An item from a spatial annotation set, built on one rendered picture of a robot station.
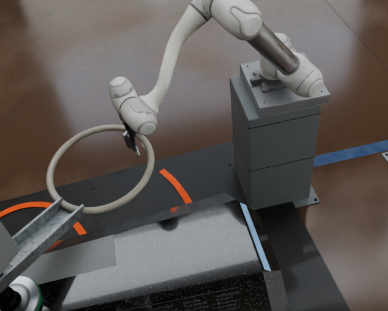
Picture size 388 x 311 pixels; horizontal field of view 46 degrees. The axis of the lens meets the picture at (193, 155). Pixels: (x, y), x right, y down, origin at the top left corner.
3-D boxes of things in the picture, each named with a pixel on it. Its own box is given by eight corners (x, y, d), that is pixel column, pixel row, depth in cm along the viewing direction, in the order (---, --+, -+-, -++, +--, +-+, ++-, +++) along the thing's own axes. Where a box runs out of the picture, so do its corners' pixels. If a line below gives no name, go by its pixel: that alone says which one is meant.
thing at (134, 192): (120, 230, 180) (118, 226, 178) (26, 197, 198) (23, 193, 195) (173, 140, 206) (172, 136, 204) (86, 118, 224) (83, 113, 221)
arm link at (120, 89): (110, 106, 200) (123, 123, 192) (100, 79, 188) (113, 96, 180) (132, 95, 202) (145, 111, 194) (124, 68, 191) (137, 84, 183)
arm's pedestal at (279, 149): (226, 165, 324) (218, 73, 267) (293, 150, 327) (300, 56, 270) (245, 219, 289) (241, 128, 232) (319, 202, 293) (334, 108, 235)
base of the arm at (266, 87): (245, 74, 250) (245, 65, 246) (283, 66, 253) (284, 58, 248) (255, 95, 239) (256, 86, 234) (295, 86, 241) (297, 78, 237)
